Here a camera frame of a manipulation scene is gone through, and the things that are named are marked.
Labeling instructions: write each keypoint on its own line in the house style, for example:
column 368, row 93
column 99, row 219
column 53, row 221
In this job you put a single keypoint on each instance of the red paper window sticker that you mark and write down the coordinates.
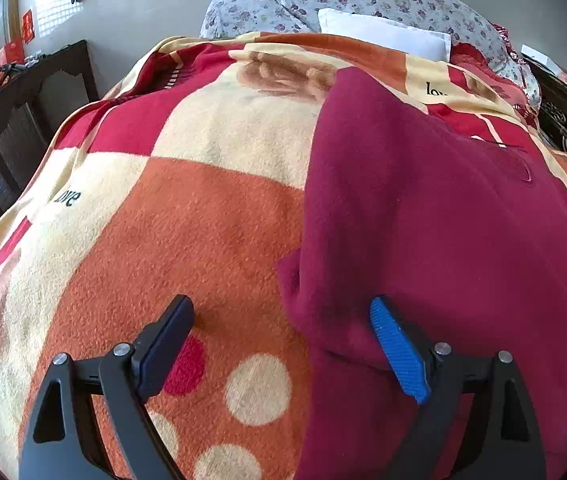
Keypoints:
column 28, row 26

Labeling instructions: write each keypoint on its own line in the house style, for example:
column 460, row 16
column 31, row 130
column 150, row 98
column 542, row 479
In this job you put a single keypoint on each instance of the floral pillow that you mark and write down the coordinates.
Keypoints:
column 243, row 12

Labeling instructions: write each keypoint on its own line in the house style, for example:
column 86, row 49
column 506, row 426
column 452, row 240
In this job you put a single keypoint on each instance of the red satin pillow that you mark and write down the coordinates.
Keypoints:
column 478, row 57

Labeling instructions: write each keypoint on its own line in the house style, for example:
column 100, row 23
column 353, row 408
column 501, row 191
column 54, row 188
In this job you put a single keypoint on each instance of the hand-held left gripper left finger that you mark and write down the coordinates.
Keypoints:
column 163, row 355

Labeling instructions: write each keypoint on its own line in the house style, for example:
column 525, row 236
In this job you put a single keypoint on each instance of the red box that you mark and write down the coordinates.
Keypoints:
column 3, row 62

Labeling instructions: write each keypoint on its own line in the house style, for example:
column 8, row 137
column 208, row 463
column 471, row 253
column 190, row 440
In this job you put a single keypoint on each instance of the white pillow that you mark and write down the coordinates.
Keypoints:
column 388, row 35

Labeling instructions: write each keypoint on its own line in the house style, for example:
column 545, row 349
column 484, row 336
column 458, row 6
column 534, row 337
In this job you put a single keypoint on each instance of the maroon fleece garment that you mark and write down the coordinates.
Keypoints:
column 438, row 210

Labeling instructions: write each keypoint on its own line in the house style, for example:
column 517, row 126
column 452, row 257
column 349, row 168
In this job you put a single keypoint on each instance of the orange red printed blanket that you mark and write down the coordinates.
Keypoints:
column 188, row 210

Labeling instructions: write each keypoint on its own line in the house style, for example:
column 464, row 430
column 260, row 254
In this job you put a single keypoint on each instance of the dark wooden cabinet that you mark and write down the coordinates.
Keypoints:
column 28, row 105

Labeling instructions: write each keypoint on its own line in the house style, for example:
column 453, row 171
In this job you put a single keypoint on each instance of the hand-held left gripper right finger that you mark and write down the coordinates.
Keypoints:
column 398, row 350

